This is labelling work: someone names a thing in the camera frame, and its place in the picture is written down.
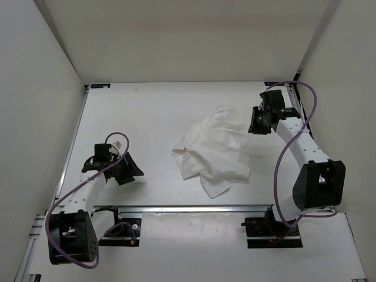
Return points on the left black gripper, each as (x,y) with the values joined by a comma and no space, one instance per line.
(130,170)

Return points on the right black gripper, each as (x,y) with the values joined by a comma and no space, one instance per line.
(254,128)

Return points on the white skirt cloth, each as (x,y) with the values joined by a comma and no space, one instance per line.
(217,150)

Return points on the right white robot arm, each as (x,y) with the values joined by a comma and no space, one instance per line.
(320,181)

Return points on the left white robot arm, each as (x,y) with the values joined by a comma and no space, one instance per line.
(74,232)

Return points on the white front cover board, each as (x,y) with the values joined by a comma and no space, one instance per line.
(213,247)

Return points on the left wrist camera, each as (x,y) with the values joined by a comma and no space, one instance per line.
(117,145)

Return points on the front aluminium rail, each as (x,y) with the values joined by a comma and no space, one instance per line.
(258,210)

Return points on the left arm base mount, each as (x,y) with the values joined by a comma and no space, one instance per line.
(127,233)

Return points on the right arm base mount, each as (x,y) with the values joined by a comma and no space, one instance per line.
(267,233)

